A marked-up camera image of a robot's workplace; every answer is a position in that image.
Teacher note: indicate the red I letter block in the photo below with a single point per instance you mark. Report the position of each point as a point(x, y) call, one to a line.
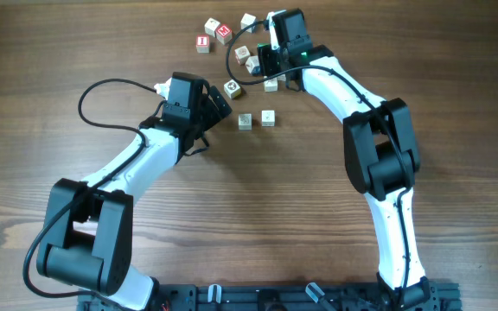
point(202, 44)

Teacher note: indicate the wooden block bear drawing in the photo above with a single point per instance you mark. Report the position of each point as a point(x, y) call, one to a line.
point(245, 121)

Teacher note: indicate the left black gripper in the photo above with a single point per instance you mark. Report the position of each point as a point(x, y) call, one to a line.
point(220, 101)

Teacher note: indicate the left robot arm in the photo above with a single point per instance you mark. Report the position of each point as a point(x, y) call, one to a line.
point(84, 247)

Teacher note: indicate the wooden block green side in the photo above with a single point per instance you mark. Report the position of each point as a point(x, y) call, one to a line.
point(268, 118)

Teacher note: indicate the wooden block red drawing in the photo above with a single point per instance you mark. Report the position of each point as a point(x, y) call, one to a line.
point(242, 54)

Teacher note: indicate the wooden block yellow W side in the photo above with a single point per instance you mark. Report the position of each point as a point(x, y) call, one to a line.
point(232, 89)

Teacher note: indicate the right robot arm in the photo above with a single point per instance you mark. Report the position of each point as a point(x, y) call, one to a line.
point(380, 148)

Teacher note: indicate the red M letter block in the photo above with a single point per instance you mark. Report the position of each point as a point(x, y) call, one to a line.
point(223, 34)

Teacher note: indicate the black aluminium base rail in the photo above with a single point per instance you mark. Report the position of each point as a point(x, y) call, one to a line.
point(356, 296)

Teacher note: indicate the wooden block yellow S side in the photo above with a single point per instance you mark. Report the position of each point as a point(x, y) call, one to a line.
point(271, 85)

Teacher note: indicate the wooden block blue L side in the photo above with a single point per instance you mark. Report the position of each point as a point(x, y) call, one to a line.
point(253, 66)

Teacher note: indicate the plain wooden block top left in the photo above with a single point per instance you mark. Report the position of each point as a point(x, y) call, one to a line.
point(210, 26)

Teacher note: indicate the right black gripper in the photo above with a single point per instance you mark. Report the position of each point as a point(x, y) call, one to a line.
point(264, 58)

